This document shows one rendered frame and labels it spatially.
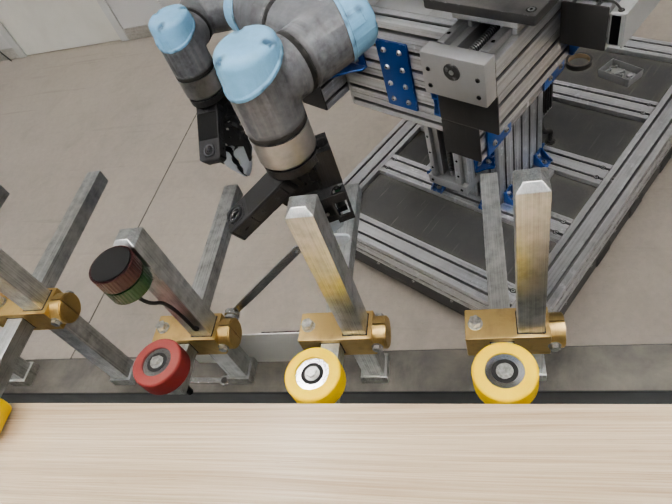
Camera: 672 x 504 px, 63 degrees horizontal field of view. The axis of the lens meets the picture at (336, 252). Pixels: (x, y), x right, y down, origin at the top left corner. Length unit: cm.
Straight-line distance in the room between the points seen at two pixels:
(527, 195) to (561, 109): 156
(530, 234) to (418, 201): 125
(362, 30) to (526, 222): 28
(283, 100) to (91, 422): 55
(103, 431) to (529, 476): 57
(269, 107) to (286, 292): 146
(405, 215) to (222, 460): 123
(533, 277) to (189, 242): 187
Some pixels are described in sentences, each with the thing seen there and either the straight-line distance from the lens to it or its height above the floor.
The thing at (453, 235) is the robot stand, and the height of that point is 21.
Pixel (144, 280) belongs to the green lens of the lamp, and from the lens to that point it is 74.
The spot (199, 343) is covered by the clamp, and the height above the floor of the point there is 86.
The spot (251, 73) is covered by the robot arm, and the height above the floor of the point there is 127.
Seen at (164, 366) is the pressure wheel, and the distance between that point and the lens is 87.
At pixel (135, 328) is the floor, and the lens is 226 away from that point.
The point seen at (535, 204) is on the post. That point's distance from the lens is 60.
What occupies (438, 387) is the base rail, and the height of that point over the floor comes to 70.
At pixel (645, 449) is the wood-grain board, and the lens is 70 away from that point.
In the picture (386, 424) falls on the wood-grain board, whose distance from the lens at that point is 71.
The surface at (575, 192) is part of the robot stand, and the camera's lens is 185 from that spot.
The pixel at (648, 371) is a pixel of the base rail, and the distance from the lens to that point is 97.
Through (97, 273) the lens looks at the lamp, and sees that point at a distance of 74.
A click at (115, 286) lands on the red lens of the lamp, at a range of 72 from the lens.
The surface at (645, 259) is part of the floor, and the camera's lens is 197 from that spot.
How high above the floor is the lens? 155
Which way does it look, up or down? 49 degrees down
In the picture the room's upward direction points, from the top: 23 degrees counter-clockwise
